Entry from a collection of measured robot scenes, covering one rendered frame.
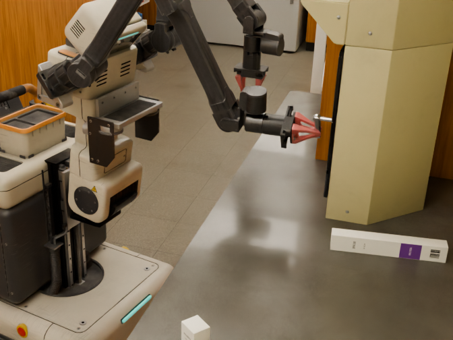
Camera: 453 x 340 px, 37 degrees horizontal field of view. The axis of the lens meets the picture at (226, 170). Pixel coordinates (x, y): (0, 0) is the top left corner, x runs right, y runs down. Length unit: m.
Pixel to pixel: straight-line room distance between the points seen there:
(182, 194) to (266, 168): 1.89
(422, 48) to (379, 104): 0.17
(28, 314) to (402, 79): 1.58
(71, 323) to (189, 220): 1.32
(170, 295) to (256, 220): 0.39
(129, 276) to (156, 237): 0.81
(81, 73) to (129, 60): 0.35
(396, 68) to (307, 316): 0.63
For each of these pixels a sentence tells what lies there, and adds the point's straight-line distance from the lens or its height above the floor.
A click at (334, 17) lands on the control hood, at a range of 1.65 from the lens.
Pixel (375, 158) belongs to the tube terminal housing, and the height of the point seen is 1.13.
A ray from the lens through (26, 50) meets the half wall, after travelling 4.07.
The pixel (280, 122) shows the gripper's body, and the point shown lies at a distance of 1.81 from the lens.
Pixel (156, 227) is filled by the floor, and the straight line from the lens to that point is 3.61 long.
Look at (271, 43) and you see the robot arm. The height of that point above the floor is 1.28.
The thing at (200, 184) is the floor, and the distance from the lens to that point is 4.05.
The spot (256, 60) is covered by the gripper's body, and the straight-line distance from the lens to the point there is 2.18.
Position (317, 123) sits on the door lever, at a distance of 1.78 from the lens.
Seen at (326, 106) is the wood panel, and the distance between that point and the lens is 2.10.
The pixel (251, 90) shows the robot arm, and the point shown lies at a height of 1.25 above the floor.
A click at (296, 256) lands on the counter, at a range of 1.66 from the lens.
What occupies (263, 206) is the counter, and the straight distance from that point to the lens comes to 1.87.
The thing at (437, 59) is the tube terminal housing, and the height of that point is 1.37.
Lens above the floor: 1.83
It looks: 26 degrees down
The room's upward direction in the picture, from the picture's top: 2 degrees clockwise
